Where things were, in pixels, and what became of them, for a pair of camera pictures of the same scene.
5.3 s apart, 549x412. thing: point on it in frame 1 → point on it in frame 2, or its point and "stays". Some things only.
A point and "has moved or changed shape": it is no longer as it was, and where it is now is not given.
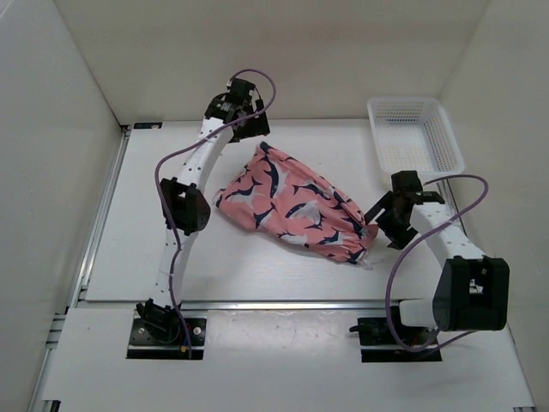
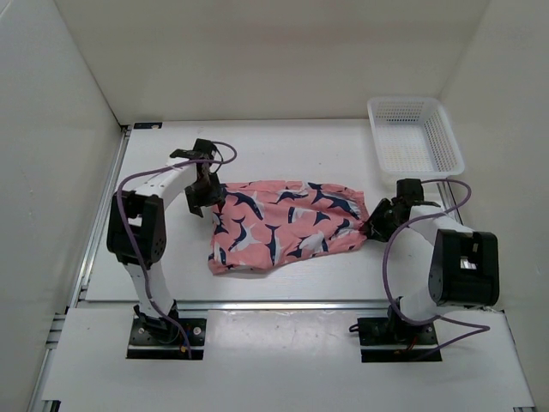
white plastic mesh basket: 415,134 stays
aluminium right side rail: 448,196 stays
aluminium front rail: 251,305 stays
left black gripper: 258,125 → 216,195
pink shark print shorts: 276,195 has moved or changed shape
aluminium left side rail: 80,290 stays
